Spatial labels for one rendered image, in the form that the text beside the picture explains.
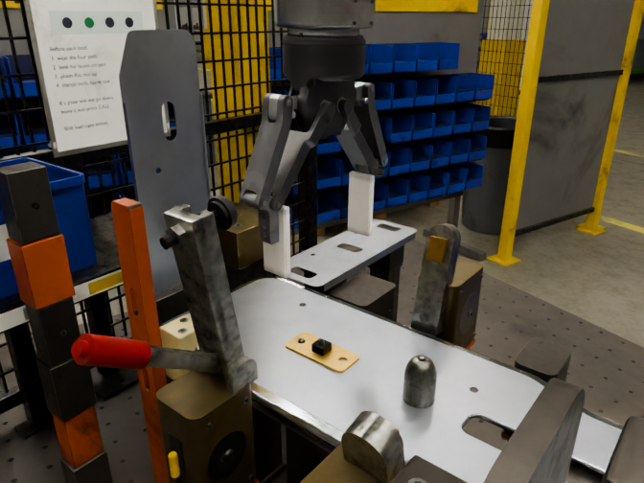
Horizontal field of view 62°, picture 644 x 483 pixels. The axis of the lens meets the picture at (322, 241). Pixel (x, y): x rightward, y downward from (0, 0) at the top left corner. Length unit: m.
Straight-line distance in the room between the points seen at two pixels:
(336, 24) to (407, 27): 2.42
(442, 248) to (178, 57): 0.41
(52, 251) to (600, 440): 0.61
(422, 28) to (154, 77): 2.33
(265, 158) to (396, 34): 2.40
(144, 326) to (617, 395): 0.90
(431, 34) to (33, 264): 2.55
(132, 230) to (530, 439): 0.37
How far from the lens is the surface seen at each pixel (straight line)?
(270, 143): 0.46
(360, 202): 0.60
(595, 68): 3.66
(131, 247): 0.52
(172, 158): 0.74
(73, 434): 0.83
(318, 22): 0.47
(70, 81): 0.98
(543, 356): 0.69
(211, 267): 0.43
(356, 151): 0.56
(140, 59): 0.71
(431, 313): 0.69
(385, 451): 0.37
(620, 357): 1.30
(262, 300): 0.73
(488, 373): 0.62
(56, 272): 0.71
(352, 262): 0.84
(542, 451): 0.25
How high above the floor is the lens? 1.35
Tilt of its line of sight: 23 degrees down
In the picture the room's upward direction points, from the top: straight up
